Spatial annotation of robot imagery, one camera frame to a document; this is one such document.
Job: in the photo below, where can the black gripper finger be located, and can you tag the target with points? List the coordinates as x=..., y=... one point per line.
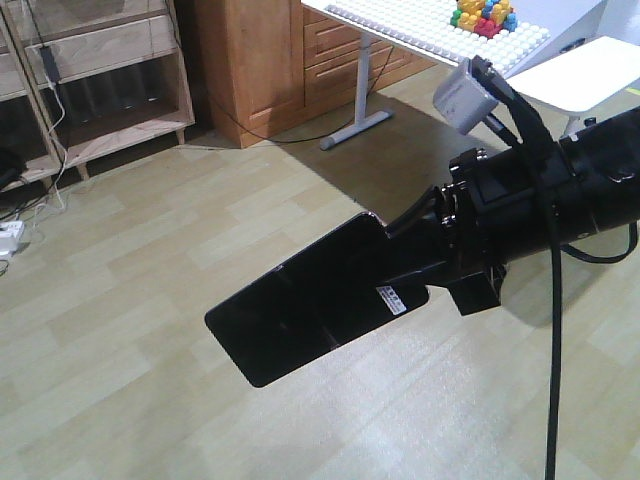
x=423, y=271
x=422, y=226

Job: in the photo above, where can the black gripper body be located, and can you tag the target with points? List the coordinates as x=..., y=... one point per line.
x=498, y=221

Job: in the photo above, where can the black smartphone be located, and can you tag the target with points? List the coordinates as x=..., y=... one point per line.
x=315, y=302

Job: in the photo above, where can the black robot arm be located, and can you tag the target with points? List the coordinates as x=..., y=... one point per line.
x=591, y=180

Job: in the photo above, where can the white stool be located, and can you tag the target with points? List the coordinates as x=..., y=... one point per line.
x=575, y=82

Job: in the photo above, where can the colourful toy blocks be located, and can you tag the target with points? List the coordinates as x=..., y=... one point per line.
x=484, y=18

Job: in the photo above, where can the white building baseplate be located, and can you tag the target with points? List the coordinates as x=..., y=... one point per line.
x=425, y=27

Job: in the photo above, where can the orange wooden cabinet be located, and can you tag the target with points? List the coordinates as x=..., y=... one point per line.
x=272, y=65

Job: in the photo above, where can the light wooden shelf unit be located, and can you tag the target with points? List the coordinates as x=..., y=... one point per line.
x=84, y=79

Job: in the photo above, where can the white power strip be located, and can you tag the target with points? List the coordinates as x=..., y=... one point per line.
x=11, y=233

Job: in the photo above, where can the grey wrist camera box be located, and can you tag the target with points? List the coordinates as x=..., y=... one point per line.
x=462, y=100

